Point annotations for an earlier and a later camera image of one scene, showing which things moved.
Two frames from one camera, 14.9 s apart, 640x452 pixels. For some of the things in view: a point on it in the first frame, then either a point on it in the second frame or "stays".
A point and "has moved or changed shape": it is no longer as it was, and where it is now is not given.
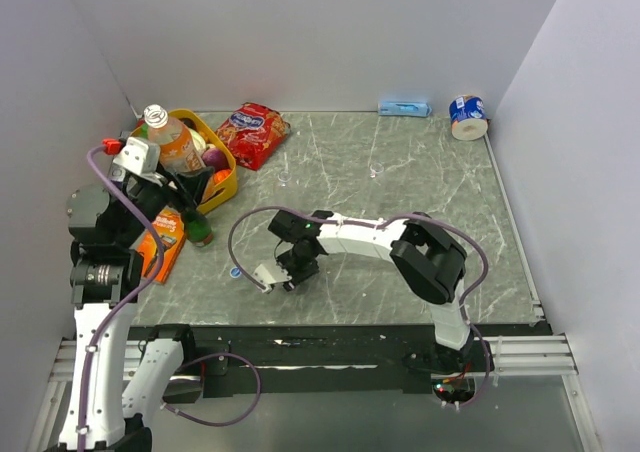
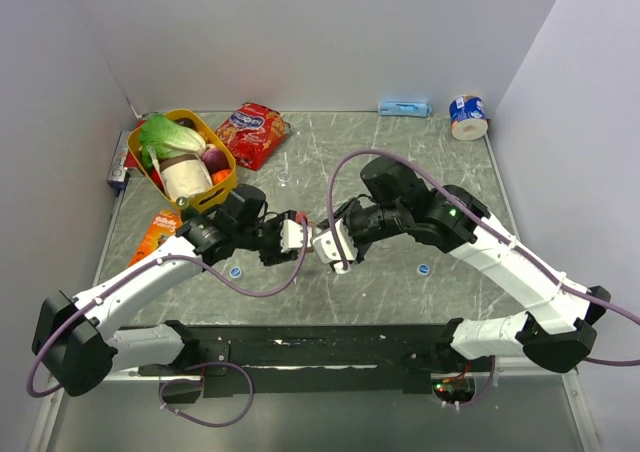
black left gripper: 194,182 to 275,255
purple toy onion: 216,158 stays
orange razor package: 170,227 stays
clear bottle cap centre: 284,176 stays
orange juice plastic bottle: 178,152 has moved or changed shape
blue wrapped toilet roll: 468,117 stays
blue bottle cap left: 235,272 stays
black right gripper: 297,277 to 348,212
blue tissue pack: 417,108 stays
